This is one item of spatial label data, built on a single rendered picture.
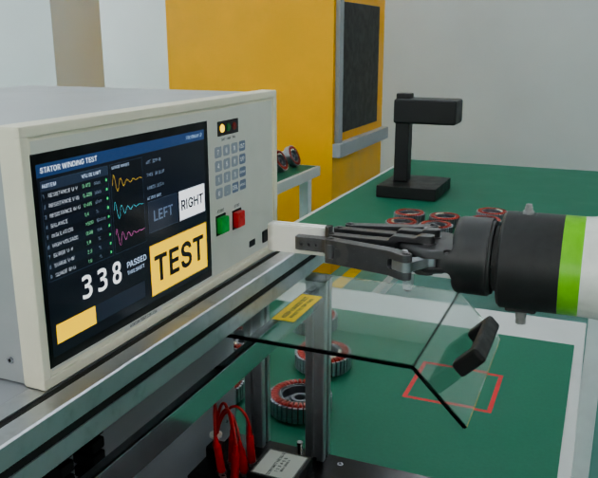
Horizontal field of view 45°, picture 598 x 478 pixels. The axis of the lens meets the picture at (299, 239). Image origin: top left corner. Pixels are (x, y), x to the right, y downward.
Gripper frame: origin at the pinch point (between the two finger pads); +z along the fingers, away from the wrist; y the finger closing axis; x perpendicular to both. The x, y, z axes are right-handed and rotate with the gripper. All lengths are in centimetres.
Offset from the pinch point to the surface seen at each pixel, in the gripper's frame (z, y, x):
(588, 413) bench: -33, 140, -86
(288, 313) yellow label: 4.0, 5.7, -11.1
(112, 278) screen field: 9.6, -19.4, 0.4
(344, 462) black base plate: 2.5, 22.3, -40.7
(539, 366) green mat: -21, 73, -43
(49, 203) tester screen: 9.6, -26.1, 8.4
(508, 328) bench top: -13, 91, -43
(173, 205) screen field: 9.5, -9.3, 4.8
